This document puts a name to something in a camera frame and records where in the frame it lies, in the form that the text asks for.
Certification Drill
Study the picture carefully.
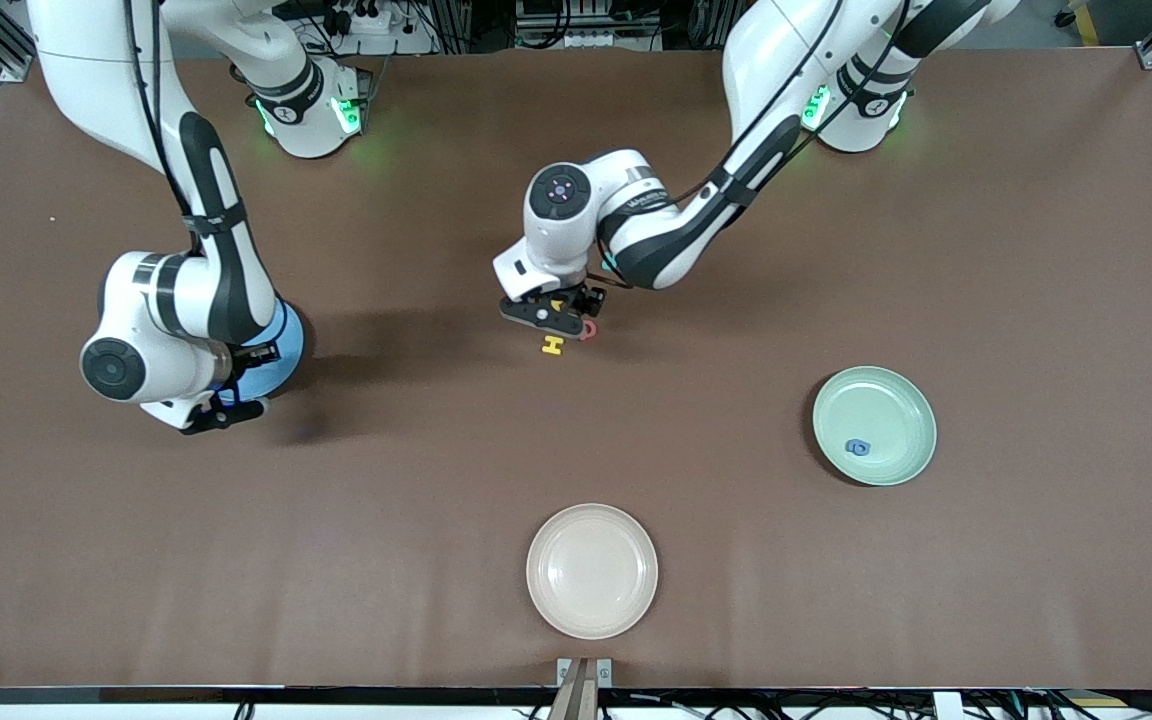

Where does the dark electronics rack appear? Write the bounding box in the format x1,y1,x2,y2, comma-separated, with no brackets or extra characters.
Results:
511,0,667,53

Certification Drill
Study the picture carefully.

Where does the metal bracket with wooden post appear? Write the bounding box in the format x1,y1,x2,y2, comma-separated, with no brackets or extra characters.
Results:
556,657,614,720

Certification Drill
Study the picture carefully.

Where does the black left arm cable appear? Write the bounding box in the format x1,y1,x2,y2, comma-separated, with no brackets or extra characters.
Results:
586,0,912,291

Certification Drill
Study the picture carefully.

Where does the green round plate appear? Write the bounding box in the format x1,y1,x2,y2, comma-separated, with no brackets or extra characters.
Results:
813,366,938,487

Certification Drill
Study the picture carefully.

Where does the blue round plate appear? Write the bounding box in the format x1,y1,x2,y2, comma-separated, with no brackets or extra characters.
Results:
221,298,305,399

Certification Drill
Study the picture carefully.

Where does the brown table mat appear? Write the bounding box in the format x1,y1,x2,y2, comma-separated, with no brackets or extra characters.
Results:
0,45,1152,691

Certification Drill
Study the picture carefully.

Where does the cream round plate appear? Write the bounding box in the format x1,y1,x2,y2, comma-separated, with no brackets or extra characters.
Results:
526,503,659,641

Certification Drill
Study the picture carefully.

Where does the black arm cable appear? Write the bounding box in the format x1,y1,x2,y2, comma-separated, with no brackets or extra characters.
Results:
121,0,207,241
586,0,912,291

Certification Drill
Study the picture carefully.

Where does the white power strip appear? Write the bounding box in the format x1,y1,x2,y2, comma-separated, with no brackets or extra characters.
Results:
326,0,437,56

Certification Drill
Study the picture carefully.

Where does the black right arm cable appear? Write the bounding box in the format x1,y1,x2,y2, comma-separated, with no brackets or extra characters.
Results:
121,0,207,241

